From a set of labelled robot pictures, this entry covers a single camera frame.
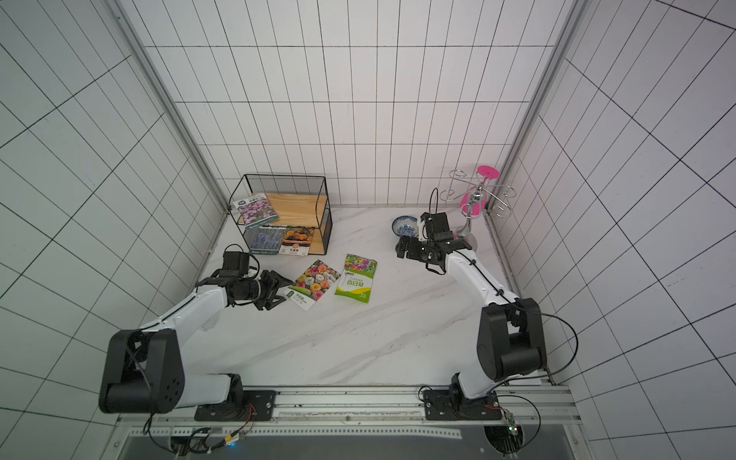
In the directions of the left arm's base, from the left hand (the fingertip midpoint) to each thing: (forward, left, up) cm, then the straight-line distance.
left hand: (289, 291), depth 86 cm
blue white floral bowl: (+31, -39, -5) cm, 50 cm away
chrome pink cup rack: (+24, -57, +19) cm, 65 cm away
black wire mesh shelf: (+31, +1, +8) cm, 32 cm away
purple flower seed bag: (+27, +15, +8) cm, 32 cm away
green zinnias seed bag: (+8, -20, -7) cm, 23 cm away
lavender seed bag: (+25, +15, -6) cm, 29 cm away
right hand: (+13, -34, +6) cm, 37 cm away
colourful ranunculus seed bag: (+6, -5, -7) cm, 11 cm away
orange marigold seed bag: (+24, +3, -6) cm, 25 cm away
